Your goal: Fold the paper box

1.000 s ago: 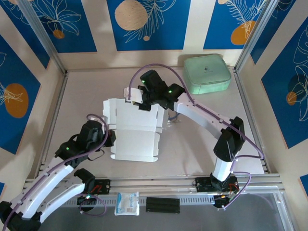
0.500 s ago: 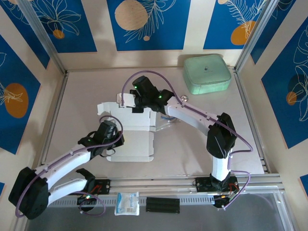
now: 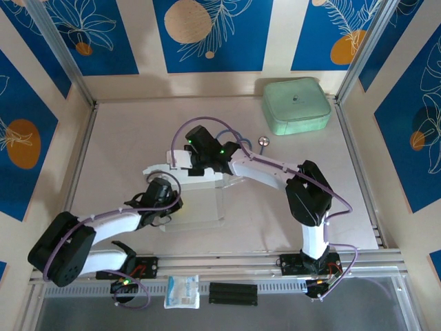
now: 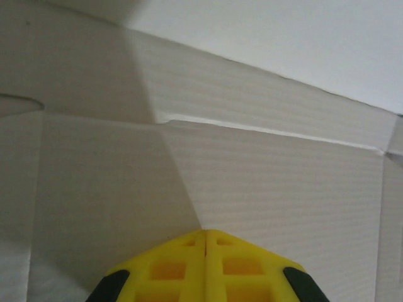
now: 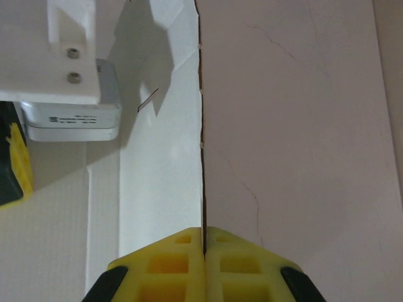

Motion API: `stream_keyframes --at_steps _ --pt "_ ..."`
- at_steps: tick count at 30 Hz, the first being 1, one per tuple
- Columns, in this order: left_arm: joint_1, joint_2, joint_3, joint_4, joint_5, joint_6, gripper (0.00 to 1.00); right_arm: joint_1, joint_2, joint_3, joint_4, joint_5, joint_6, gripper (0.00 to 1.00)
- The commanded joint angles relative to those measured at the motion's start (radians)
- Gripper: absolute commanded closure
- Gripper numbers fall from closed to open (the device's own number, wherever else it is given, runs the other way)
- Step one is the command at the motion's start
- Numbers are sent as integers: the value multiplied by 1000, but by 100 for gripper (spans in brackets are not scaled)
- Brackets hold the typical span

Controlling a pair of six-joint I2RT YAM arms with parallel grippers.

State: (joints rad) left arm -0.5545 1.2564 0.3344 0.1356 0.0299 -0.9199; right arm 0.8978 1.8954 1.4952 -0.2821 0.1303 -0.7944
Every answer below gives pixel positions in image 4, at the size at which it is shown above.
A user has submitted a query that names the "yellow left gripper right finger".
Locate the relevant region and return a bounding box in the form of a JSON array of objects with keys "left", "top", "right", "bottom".
[{"left": 205, "top": 228, "right": 319, "bottom": 302}]

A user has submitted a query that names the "white and blue paper box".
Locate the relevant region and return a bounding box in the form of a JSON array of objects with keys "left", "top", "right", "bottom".
[{"left": 0, "top": 0, "right": 403, "bottom": 302}]

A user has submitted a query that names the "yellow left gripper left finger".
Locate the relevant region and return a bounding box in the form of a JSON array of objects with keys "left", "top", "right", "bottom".
[{"left": 84, "top": 228, "right": 207, "bottom": 302}]

